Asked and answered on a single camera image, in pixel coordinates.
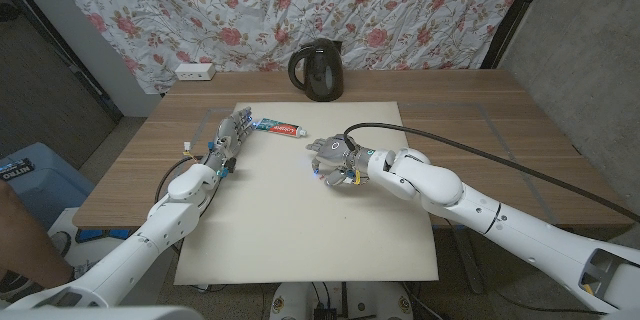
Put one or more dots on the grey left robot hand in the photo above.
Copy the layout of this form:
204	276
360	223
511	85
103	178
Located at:
231	135

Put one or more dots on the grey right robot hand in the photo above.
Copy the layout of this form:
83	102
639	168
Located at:
335	155

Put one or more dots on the cream foam board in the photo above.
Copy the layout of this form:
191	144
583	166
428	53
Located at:
300	240

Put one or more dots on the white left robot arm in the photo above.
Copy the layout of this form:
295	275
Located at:
160	220

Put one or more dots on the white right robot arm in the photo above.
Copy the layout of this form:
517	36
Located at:
500	220

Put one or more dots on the Colgate toothpaste tube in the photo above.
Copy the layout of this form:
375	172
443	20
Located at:
280	129

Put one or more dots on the black electric kettle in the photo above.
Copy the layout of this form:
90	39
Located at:
320	72

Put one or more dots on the white power strip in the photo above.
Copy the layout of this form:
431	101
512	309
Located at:
195	71

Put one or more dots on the floral backdrop cloth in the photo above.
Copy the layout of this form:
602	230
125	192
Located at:
300	5

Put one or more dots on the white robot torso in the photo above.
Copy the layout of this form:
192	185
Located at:
300	302

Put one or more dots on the grey table leg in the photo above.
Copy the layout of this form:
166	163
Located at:
470	270

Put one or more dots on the white box with round dial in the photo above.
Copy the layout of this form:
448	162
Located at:
80	240

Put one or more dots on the blue plastic bin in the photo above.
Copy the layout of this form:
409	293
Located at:
40	180

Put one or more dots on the black backdrop stand pole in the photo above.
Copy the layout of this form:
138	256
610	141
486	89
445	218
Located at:
515	15

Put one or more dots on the black left wrist camera module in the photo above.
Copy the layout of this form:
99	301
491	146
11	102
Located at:
227	166

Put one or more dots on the black slanted floor rail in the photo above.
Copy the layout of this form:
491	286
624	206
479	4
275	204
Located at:
65	55

